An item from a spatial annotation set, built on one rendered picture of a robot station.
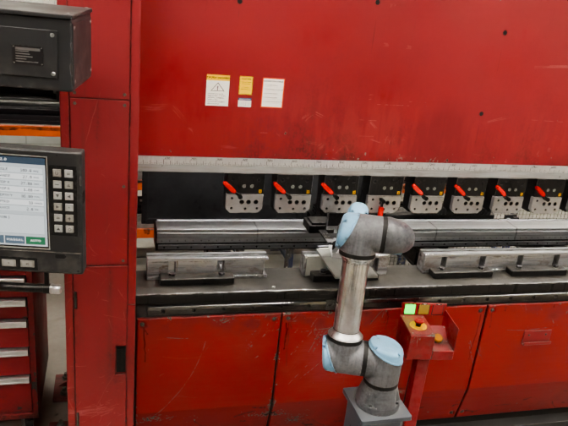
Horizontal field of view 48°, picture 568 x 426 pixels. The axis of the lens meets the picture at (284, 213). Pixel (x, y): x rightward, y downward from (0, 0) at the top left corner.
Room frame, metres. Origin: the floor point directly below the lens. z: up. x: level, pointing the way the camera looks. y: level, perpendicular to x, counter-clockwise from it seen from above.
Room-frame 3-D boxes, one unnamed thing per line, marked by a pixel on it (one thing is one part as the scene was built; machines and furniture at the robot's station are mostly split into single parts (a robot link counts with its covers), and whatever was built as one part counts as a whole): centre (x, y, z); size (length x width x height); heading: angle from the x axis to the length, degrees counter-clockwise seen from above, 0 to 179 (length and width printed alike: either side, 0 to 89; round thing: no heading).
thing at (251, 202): (2.44, 0.17, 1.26); 0.15 x 0.09 x 0.17; 106
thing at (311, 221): (2.72, -0.19, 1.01); 0.26 x 0.12 x 0.05; 16
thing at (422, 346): (2.36, -0.65, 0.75); 0.20 x 0.16 x 0.18; 99
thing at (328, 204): (2.55, -0.21, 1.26); 0.15 x 0.09 x 0.17; 106
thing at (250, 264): (2.41, 0.29, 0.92); 0.50 x 0.06 x 0.10; 106
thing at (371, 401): (1.81, -0.38, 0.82); 0.15 x 0.15 x 0.10
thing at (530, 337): (2.69, -1.26, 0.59); 0.15 x 0.02 x 0.07; 106
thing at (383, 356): (1.81, -0.37, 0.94); 0.13 x 0.12 x 0.14; 86
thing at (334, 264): (2.42, -0.28, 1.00); 0.26 x 0.18 x 0.01; 16
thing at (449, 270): (2.67, -0.83, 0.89); 0.30 x 0.05 x 0.03; 106
